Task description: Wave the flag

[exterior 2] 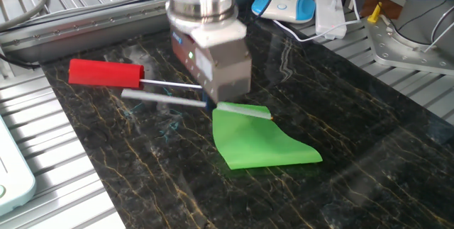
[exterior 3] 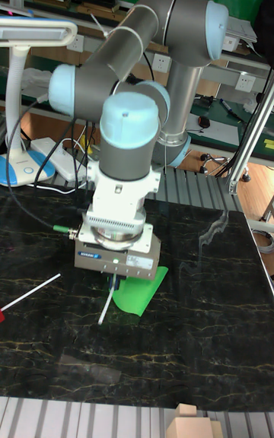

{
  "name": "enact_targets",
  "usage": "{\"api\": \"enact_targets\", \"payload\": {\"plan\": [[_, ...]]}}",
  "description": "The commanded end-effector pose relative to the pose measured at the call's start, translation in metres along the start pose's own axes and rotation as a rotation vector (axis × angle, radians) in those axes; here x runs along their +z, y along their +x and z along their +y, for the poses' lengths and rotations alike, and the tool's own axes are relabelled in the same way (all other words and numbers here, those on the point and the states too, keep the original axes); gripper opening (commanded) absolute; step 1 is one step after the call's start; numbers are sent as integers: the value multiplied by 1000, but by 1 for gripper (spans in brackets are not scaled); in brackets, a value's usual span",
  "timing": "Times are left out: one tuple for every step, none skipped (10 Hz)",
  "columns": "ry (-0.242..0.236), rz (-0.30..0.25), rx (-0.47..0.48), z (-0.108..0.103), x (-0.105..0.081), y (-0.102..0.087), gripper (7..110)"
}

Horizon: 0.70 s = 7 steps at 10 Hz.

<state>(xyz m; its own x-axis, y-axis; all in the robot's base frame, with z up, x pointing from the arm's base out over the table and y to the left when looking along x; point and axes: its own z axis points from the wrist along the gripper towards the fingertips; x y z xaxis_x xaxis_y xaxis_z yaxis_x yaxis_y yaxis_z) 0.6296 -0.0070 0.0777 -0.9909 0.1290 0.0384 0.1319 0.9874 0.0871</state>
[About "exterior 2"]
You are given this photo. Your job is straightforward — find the silver Schunk gripper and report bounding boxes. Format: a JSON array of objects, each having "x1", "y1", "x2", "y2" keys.
[{"x1": 170, "y1": 26, "x2": 253, "y2": 113}]

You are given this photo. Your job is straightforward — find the green flag white stick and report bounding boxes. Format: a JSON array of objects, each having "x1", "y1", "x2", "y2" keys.
[{"x1": 120, "y1": 87, "x2": 323, "y2": 171}]

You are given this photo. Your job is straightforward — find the red flag white stick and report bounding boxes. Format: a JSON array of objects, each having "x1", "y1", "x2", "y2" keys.
[{"x1": 67, "y1": 58, "x2": 203, "y2": 90}]

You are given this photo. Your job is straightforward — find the black marble slab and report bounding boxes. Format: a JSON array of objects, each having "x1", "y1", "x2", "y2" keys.
[{"x1": 40, "y1": 9, "x2": 454, "y2": 229}]

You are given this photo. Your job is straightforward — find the white power adapter box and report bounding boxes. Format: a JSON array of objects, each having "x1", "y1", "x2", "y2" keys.
[{"x1": 314, "y1": 0, "x2": 348, "y2": 40}]

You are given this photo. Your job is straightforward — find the small yellow clip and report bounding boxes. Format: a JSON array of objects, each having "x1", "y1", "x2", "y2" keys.
[{"x1": 367, "y1": 1, "x2": 383, "y2": 23}]

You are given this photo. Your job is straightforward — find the white teal flat device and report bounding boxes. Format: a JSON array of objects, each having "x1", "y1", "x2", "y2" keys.
[{"x1": 0, "y1": 115, "x2": 37, "y2": 218}]

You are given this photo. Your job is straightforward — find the thin white cable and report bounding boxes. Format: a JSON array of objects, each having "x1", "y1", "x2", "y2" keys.
[{"x1": 272, "y1": 0, "x2": 362, "y2": 43}]

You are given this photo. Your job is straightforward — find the grey aluminium linear rail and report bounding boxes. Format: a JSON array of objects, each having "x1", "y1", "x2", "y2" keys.
[{"x1": 0, "y1": 0, "x2": 171, "y2": 63}]

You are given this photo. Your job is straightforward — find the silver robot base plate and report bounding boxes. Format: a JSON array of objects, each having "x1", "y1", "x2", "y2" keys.
[{"x1": 365, "y1": 18, "x2": 454, "y2": 77}]

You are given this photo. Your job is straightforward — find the thick black cable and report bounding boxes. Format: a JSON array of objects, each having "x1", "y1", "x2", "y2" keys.
[{"x1": 0, "y1": 53, "x2": 40, "y2": 70}]

